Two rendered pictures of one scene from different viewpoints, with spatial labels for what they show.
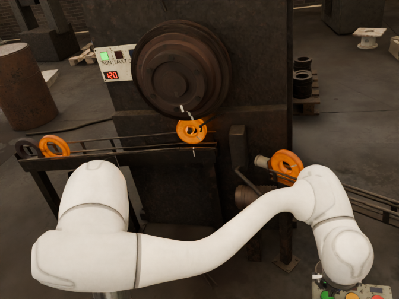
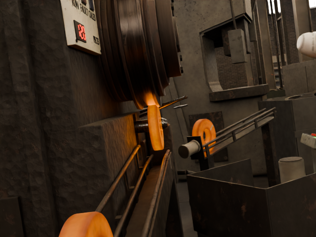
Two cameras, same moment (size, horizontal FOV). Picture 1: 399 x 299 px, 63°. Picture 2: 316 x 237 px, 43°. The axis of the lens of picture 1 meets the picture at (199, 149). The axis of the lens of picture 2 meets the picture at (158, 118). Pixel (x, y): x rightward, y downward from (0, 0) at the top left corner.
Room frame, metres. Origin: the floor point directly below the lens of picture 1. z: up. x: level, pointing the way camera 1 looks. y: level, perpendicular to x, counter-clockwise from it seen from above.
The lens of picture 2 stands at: (1.75, 1.38, 0.91)
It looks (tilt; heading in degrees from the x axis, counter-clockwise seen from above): 3 degrees down; 258
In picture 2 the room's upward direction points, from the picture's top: 8 degrees counter-clockwise
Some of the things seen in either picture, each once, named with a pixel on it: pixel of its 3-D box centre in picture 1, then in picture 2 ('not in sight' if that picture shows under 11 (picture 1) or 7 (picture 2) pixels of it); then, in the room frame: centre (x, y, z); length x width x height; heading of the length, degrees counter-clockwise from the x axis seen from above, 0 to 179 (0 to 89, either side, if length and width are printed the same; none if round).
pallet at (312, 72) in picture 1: (259, 79); not in sight; (3.28, -0.78, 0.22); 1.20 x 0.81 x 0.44; 70
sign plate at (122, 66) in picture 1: (122, 63); (82, 16); (1.68, 0.31, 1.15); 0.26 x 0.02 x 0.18; 72
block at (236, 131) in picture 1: (238, 148); (161, 154); (1.41, -0.21, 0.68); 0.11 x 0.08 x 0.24; 162
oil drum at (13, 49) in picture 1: (19, 86); not in sight; (3.86, 1.97, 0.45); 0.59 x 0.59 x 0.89
